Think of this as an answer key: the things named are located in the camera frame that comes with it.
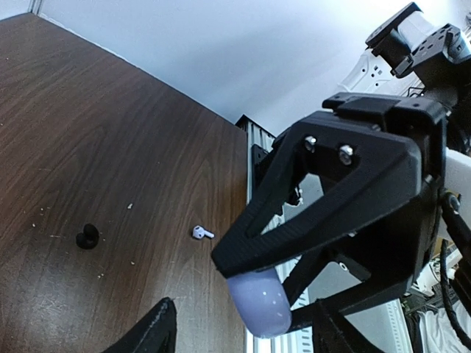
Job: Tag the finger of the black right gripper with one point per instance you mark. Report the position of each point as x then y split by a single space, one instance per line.
349 302
365 174

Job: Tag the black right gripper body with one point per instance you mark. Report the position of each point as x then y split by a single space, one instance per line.
406 235

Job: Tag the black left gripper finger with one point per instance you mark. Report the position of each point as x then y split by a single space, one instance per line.
155 332

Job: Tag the lilac earbud charging case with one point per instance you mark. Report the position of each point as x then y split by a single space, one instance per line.
261 302

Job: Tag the white earbud left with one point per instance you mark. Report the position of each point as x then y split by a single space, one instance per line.
200 233

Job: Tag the black earbud small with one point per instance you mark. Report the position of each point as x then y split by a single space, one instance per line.
88 238

